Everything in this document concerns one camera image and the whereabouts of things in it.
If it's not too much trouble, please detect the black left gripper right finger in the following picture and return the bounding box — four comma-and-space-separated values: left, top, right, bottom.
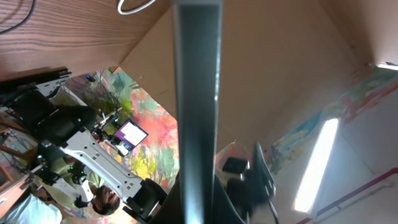
213, 176, 244, 224

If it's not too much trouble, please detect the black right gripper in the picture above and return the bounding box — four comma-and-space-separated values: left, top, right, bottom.
222, 142, 277, 218

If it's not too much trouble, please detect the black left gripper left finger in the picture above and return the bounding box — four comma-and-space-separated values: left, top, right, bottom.
154, 174, 182, 224

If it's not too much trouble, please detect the teal screen smartphone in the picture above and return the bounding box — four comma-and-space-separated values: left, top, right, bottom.
173, 0, 223, 223

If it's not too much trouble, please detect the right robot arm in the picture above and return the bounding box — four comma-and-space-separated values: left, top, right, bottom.
1, 68, 275, 223

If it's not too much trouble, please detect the ceiling light strip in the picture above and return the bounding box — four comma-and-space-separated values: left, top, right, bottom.
293, 118, 340, 213

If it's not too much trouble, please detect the laptop with bright screen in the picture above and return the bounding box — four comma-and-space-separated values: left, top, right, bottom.
114, 119, 149, 157

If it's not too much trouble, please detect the person with dark hair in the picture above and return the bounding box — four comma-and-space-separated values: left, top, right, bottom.
0, 149, 122, 224

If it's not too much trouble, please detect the white power strip cord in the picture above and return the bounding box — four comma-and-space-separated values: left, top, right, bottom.
117, 0, 158, 16

